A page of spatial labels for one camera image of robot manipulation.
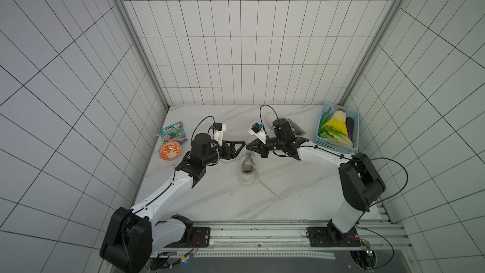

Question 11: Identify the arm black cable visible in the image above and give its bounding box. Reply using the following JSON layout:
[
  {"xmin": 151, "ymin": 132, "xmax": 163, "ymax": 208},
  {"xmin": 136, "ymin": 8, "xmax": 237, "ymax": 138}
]
[
  {"xmin": 352, "ymin": 157, "xmax": 409, "ymax": 270},
  {"xmin": 149, "ymin": 234, "xmax": 200, "ymax": 270}
]

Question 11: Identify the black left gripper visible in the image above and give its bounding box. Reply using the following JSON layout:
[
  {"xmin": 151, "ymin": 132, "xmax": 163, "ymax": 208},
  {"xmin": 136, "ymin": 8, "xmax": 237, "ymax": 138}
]
[{"xmin": 203, "ymin": 140, "xmax": 245, "ymax": 164}]

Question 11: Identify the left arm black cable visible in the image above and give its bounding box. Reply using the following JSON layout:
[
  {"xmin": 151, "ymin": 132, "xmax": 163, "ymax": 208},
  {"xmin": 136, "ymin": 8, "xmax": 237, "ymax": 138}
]
[{"xmin": 149, "ymin": 234, "xmax": 200, "ymax": 270}]

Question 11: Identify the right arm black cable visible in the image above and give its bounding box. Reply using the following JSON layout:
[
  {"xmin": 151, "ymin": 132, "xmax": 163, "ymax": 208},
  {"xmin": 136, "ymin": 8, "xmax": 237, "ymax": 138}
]
[{"xmin": 352, "ymin": 157, "xmax": 409, "ymax": 270}]

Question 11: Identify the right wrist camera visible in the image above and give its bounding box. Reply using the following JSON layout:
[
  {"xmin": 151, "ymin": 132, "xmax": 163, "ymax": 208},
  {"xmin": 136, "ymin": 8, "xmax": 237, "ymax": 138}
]
[{"xmin": 248, "ymin": 123, "xmax": 268, "ymax": 144}]

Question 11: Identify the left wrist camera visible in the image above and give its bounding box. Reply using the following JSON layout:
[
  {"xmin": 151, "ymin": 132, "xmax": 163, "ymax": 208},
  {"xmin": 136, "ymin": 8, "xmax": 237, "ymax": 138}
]
[{"xmin": 212, "ymin": 122, "xmax": 227, "ymax": 146}]

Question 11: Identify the white sneaker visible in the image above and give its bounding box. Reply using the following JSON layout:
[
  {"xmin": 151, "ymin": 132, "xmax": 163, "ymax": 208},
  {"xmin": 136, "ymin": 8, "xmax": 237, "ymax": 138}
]
[
  {"xmin": 264, "ymin": 112, "xmax": 307, "ymax": 137},
  {"xmin": 237, "ymin": 151, "xmax": 281, "ymax": 200}
]

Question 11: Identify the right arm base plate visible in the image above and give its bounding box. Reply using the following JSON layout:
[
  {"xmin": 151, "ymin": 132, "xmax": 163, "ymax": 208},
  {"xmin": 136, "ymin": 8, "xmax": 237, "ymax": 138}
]
[{"xmin": 306, "ymin": 227, "xmax": 361, "ymax": 248}]

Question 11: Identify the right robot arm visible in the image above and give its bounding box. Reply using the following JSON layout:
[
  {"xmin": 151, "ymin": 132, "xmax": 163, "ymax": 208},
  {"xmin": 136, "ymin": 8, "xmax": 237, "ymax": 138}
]
[{"xmin": 246, "ymin": 118, "xmax": 386, "ymax": 240}]

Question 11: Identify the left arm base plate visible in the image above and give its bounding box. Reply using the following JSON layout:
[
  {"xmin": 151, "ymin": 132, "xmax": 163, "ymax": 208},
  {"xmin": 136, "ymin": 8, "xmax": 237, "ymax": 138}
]
[{"xmin": 186, "ymin": 227, "xmax": 211, "ymax": 248}]

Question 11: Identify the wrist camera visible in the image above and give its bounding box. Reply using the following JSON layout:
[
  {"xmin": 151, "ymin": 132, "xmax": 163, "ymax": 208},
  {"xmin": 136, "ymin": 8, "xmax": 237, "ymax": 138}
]
[
  {"xmin": 212, "ymin": 122, "xmax": 227, "ymax": 146},
  {"xmin": 248, "ymin": 123, "xmax": 268, "ymax": 144}
]

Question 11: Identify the purple eggplant toy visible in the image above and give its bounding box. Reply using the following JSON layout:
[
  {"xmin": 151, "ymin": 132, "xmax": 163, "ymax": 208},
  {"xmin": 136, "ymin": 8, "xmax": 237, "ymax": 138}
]
[{"xmin": 346, "ymin": 117, "xmax": 354, "ymax": 142}]

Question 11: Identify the orange patterned bowl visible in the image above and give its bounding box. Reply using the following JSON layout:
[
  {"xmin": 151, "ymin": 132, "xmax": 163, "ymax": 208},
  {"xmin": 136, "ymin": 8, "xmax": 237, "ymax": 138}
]
[{"xmin": 158, "ymin": 141, "xmax": 181, "ymax": 161}]

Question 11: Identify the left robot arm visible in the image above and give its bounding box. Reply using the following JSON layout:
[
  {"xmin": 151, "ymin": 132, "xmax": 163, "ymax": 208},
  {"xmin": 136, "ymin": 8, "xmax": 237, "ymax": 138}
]
[{"xmin": 99, "ymin": 133, "xmax": 245, "ymax": 272}]

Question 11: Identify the green chili pepper toy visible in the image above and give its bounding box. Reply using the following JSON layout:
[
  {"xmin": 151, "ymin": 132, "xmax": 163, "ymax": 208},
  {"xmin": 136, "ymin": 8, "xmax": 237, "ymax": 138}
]
[{"xmin": 318, "ymin": 109, "xmax": 332, "ymax": 129}]

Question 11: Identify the green lettuce toy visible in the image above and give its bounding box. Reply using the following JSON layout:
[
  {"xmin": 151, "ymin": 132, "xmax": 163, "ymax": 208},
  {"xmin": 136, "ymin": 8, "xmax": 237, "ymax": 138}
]
[{"xmin": 320, "ymin": 126, "xmax": 353, "ymax": 147}]

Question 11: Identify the light blue plastic basket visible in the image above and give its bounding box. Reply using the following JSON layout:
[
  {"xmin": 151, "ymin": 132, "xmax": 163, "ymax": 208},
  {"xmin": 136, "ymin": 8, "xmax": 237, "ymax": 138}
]
[{"xmin": 313, "ymin": 102, "xmax": 361, "ymax": 155}]

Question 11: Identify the aluminium mounting rail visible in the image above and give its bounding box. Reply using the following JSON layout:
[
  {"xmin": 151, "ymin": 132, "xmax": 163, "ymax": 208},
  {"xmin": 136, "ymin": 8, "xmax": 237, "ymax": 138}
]
[{"xmin": 147, "ymin": 219, "xmax": 414, "ymax": 260}]

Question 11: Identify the green snack packet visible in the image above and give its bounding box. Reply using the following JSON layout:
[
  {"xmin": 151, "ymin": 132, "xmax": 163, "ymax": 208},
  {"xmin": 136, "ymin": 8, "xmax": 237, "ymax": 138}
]
[{"xmin": 159, "ymin": 121, "xmax": 187, "ymax": 144}]

